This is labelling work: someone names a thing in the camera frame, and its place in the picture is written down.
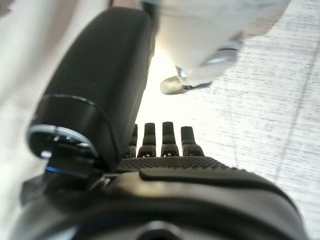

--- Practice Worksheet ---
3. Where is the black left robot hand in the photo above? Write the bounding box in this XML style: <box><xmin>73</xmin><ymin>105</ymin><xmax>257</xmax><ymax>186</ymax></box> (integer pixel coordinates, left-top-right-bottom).
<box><xmin>9</xmin><ymin>6</ymin><xmax>312</xmax><ymax>240</ymax></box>

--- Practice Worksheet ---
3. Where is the white bed sheet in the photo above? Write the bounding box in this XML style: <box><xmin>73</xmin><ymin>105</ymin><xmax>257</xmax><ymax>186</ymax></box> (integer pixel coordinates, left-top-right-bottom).
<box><xmin>0</xmin><ymin>0</ymin><xmax>111</xmax><ymax>240</ymax></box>

